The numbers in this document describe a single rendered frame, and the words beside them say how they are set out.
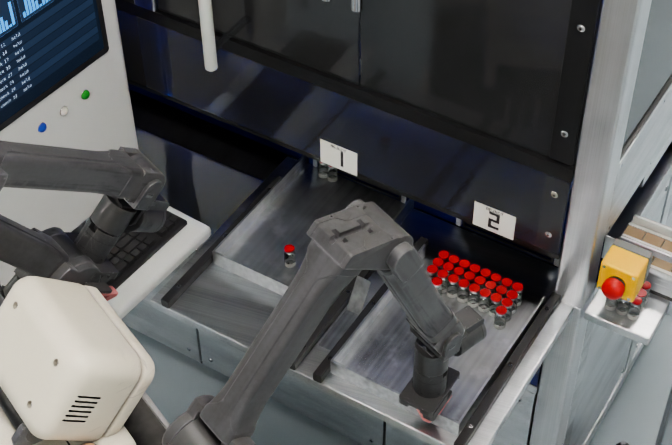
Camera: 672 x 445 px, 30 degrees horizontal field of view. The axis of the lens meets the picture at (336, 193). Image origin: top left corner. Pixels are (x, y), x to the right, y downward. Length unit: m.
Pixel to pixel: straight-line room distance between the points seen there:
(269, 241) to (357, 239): 0.92
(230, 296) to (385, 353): 0.33
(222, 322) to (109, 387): 0.67
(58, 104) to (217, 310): 0.50
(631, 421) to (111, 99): 1.61
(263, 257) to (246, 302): 0.12
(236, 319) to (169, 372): 1.08
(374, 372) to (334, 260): 0.72
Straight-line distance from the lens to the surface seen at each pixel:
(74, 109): 2.53
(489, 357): 2.32
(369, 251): 1.59
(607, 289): 2.30
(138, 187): 1.94
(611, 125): 2.10
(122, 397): 1.77
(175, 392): 3.39
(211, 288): 2.43
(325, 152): 2.48
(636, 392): 3.45
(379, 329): 2.35
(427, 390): 2.10
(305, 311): 1.61
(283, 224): 2.53
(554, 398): 2.64
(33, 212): 2.56
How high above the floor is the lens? 2.68
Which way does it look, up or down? 44 degrees down
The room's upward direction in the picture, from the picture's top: 1 degrees counter-clockwise
